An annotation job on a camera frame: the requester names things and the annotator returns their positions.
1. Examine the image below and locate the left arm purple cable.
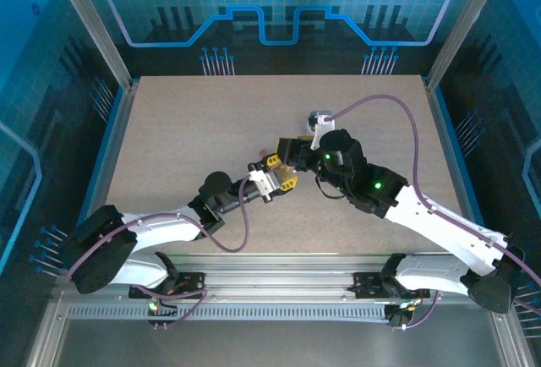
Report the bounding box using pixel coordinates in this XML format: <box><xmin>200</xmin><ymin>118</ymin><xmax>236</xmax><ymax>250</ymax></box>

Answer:
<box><xmin>66</xmin><ymin>174</ymin><xmax>251</xmax><ymax>331</ymax></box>

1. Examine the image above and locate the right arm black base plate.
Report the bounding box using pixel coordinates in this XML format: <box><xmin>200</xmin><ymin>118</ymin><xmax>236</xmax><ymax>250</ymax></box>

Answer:
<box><xmin>352</xmin><ymin>271</ymin><xmax>431</xmax><ymax>300</ymax></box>

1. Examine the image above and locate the left table side rail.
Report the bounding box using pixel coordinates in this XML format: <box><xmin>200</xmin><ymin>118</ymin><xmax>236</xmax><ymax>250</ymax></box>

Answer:
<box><xmin>63</xmin><ymin>79</ymin><xmax>140</xmax><ymax>271</ymax></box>

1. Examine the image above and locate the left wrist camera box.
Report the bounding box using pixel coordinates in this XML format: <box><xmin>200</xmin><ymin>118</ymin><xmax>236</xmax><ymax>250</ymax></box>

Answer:
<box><xmin>247</xmin><ymin>162</ymin><xmax>283</xmax><ymax>204</ymax></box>

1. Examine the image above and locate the right black connector bracket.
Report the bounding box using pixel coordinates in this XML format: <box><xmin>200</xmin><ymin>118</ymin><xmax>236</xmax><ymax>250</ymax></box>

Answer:
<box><xmin>386</xmin><ymin>302</ymin><xmax>418</xmax><ymax>330</ymax></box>

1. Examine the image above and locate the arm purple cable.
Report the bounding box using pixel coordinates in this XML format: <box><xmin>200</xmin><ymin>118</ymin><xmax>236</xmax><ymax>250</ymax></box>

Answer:
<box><xmin>66</xmin><ymin>174</ymin><xmax>251</xmax><ymax>331</ymax></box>
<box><xmin>325</xmin><ymin>94</ymin><xmax>541</xmax><ymax>332</ymax></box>

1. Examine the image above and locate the left aluminium frame post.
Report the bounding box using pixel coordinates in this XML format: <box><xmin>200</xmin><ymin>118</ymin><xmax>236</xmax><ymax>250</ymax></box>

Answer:
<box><xmin>46</xmin><ymin>0</ymin><xmax>139</xmax><ymax>91</ymax></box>

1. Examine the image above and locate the grey slotted cable duct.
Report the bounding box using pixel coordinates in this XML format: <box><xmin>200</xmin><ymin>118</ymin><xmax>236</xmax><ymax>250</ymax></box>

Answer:
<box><xmin>67</xmin><ymin>303</ymin><xmax>392</xmax><ymax>322</ymax></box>

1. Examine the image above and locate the long aluminium mounting rail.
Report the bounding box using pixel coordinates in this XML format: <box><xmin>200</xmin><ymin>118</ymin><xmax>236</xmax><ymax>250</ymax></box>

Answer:
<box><xmin>54</xmin><ymin>254</ymin><xmax>506</xmax><ymax>305</ymax></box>

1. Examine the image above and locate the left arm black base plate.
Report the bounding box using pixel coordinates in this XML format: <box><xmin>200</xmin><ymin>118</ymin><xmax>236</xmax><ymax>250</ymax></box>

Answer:
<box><xmin>128</xmin><ymin>271</ymin><xmax>207</xmax><ymax>300</ymax></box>

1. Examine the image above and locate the left black connector bracket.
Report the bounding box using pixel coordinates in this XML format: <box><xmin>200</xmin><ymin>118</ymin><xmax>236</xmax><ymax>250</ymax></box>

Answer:
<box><xmin>145</xmin><ymin>294</ymin><xmax>179</xmax><ymax>331</ymax></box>

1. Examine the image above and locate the black connector bracket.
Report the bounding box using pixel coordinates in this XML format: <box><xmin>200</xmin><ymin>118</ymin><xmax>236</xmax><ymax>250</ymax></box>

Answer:
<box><xmin>386</xmin><ymin>302</ymin><xmax>418</xmax><ymax>330</ymax></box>
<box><xmin>145</xmin><ymin>294</ymin><xmax>179</xmax><ymax>331</ymax></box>

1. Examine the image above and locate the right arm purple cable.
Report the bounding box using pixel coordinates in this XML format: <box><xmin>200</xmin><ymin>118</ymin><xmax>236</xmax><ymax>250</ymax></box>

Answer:
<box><xmin>325</xmin><ymin>94</ymin><xmax>541</xmax><ymax>332</ymax></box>

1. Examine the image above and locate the right aluminium frame post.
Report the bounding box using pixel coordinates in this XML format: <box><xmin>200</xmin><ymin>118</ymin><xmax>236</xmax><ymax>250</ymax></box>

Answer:
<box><xmin>424</xmin><ymin>0</ymin><xmax>511</xmax><ymax>91</ymax></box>

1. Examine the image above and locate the aluminium frame post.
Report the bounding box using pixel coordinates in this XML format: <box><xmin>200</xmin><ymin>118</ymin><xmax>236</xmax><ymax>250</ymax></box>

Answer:
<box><xmin>46</xmin><ymin>0</ymin><xmax>139</xmax><ymax>91</ymax></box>
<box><xmin>424</xmin><ymin>0</ymin><xmax>511</xmax><ymax>91</ymax></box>

